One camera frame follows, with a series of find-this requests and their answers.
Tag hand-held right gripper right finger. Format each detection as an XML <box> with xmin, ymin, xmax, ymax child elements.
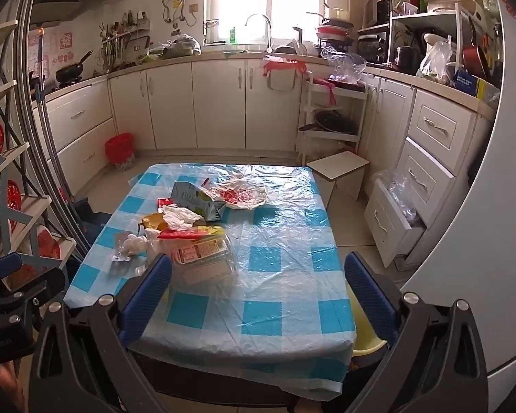
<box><xmin>343</xmin><ymin>252</ymin><xmax>488</xmax><ymax>413</ymax></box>

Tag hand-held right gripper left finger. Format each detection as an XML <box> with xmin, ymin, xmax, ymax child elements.
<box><xmin>28</xmin><ymin>254</ymin><xmax>173</xmax><ymax>413</ymax></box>

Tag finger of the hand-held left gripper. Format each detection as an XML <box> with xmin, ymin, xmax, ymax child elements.
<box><xmin>0</xmin><ymin>253</ymin><xmax>65</xmax><ymax>310</ymax></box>

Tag yellow plastic basin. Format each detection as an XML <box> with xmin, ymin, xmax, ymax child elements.
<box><xmin>346</xmin><ymin>282</ymin><xmax>388</xmax><ymax>358</ymax></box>

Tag clear plastic bottle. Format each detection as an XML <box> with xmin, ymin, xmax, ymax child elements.
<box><xmin>157</xmin><ymin>236</ymin><xmax>239</xmax><ymax>287</ymax></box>

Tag orange peel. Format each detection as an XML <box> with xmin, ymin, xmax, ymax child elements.
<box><xmin>141</xmin><ymin>213</ymin><xmax>169</xmax><ymax>231</ymax></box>

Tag red and yellow packet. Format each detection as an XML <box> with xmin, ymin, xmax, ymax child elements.
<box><xmin>157</xmin><ymin>225</ymin><xmax>225</xmax><ymax>242</ymax></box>

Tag large white tissue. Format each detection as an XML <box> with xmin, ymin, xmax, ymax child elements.
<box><xmin>162</xmin><ymin>205</ymin><xmax>205</xmax><ymax>231</ymax></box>

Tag green and white milk carton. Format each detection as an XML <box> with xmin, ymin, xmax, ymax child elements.
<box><xmin>171</xmin><ymin>181</ymin><xmax>227</xmax><ymax>221</ymax></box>

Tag person's left forearm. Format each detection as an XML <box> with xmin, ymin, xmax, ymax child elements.
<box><xmin>0</xmin><ymin>359</ymin><xmax>29</xmax><ymax>413</ymax></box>

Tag red trash bin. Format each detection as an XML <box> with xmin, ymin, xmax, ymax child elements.
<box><xmin>104</xmin><ymin>133</ymin><xmax>136</xmax><ymax>171</ymax></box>

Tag small crumpled white tissue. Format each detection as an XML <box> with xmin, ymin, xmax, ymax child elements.
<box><xmin>119</xmin><ymin>233</ymin><xmax>149</xmax><ymax>254</ymax></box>

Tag white cabinet drawer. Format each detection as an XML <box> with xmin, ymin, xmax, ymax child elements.
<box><xmin>363</xmin><ymin>172</ymin><xmax>426</xmax><ymax>268</ymax></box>
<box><xmin>396</xmin><ymin>135</ymin><xmax>456</xmax><ymax>211</ymax></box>
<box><xmin>408</xmin><ymin>88</ymin><xmax>478</xmax><ymax>149</ymax></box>

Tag dark blue plastic object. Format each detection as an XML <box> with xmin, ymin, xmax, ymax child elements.
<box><xmin>68</xmin><ymin>197</ymin><xmax>112</xmax><ymax>248</ymax></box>

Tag clear plastic bags bundle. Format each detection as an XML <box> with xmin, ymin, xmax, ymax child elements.
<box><xmin>372</xmin><ymin>169</ymin><xmax>419</xmax><ymax>224</ymax></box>

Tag blue checked tablecloth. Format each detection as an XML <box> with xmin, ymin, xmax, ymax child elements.
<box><xmin>64</xmin><ymin>162</ymin><xmax>357</xmax><ymax>396</ymax></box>

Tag white wooden plate rack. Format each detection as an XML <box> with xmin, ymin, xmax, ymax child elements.
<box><xmin>0</xmin><ymin>21</ymin><xmax>77</xmax><ymax>293</ymax></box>

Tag white refrigerator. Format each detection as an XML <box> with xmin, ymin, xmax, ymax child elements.
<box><xmin>398</xmin><ymin>0</ymin><xmax>516</xmax><ymax>375</ymax></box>

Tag white wooden stool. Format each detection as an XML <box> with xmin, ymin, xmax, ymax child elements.
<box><xmin>306</xmin><ymin>150</ymin><xmax>370</xmax><ymax>201</ymax></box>

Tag white red-printed plastic bag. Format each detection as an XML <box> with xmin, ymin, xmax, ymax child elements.
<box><xmin>208</xmin><ymin>178</ymin><xmax>271</xmax><ymax>210</ymax></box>

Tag black frying pan with lid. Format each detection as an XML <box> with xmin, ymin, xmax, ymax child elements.
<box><xmin>299</xmin><ymin>109</ymin><xmax>357</xmax><ymax>135</ymax></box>

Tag white trolley rack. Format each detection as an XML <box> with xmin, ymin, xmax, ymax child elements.
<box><xmin>296</xmin><ymin>71</ymin><xmax>369</xmax><ymax>166</ymax></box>

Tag black wok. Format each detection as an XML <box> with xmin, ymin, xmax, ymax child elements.
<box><xmin>55</xmin><ymin>50</ymin><xmax>94</xmax><ymax>83</ymax></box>

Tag white base cabinets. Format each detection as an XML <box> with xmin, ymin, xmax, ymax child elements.
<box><xmin>32</xmin><ymin>58</ymin><xmax>418</xmax><ymax>199</ymax></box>

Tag red hanging cloth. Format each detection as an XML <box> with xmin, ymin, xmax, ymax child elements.
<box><xmin>313</xmin><ymin>77</ymin><xmax>338</xmax><ymax>106</ymax></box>

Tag dark tray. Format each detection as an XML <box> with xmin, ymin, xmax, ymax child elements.
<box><xmin>327</xmin><ymin>78</ymin><xmax>366</xmax><ymax>92</ymax></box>

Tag clear crumpled plastic bag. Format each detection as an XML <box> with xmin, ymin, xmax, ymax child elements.
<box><xmin>320</xmin><ymin>45</ymin><xmax>367</xmax><ymax>84</ymax></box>

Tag blue cardboard box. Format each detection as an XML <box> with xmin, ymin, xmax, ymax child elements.
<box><xmin>453</xmin><ymin>70</ymin><xmax>488</xmax><ymax>97</ymax></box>

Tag black cooking pot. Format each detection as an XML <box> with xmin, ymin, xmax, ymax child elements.
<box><xmin>391</xmin><ymin>45</ymin><xmax>422</xmax><ymax>74</ymax></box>

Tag hanging bin with red bag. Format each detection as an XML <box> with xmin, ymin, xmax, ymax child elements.
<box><xmin>262</xmin><ymin>55</ymin><xmax>308</xmax><ymax>92</ymax></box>

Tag black toaster oven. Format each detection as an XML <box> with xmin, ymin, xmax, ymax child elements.
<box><xmin>358</xmin><ymin>32</ymin><xmax>390</xmax><ymax>64</ymax></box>

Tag plastic bag of vegetables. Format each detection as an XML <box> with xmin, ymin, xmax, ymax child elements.
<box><xmin>161</xmin><ymin>32</ymin><xmax>203</xmax><ymax>59</ymax></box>

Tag red pot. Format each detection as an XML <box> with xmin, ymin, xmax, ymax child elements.
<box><xmin>461</xmin><ymin>17</ymin><xmax>491</xmax><ymax>80</ymax></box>

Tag stack of pots and bowls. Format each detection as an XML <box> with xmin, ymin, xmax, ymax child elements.
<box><xmin>306</xmin><ymin>4</ymin><xmax>355</xmax><ymax>54</ymax></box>

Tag range hood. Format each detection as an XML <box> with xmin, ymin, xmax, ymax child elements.
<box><xmin>28</xmin><ymin>0</ymin><xmax>112</xmax><ymax>27</ymax></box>

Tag white counter shelf rack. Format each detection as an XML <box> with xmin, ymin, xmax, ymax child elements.
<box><xmin>358</xmin><ymin>2</ymin><xmax>478</xmax><ymax>74</ymax></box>

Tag chrome kitchen faucet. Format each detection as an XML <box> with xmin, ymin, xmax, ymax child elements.
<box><xmin>245</xmin><ymin>13</ymin><xmax>273</xmax><ymax>54</ymax></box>

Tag bright kitchen window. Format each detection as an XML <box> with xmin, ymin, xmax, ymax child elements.
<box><xmin>203</xmin><ymin>0</ymin><xmax>330</xmax><ymax>48</ymax></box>

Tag red wall decals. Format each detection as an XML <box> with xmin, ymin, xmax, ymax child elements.
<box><xmin>28</xmin><ymin>30</ymin><xmax>74</xmax><ymax>79</ymax></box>

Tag wall utensil rail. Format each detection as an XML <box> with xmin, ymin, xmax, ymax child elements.
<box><xmin>98</xmin><ymin>11</ymin><xmax>151</xmax><ymax>74</ymax></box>

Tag wire sink rack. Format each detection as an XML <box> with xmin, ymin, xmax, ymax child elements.
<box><xmin>203</xmin><ymin>19</ymin><xmax>220</xmax><ymax>45</ymax></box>

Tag water heater hoses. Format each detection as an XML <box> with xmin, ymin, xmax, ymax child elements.
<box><xmin>161</xmin><ymin>0</ymin><xmax>198</xmax><ymax>27</ymax></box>

